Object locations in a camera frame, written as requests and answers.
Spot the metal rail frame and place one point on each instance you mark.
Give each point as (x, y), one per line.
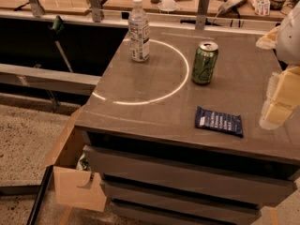
(60, 81)

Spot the green handled tool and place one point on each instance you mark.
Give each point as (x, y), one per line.
(56, 29)

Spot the white bowl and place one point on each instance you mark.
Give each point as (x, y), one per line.
(167, 5)

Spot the green soda can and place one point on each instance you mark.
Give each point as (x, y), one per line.
(206, 56)

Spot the blue snack packet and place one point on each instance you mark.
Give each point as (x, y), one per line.
(219, 122)

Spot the black mesh cup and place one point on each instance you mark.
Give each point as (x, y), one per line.
(276, 4)

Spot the clear plastic water bottle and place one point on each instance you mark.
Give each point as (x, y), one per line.
(139, 32)

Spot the grey drawer cabinet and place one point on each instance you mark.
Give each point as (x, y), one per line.
(156, 166)

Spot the cardboard box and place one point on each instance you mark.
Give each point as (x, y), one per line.
(74, 187)

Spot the grey power strip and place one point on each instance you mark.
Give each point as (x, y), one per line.
(228, 5)

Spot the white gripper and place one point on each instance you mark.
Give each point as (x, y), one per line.
(290, 39)

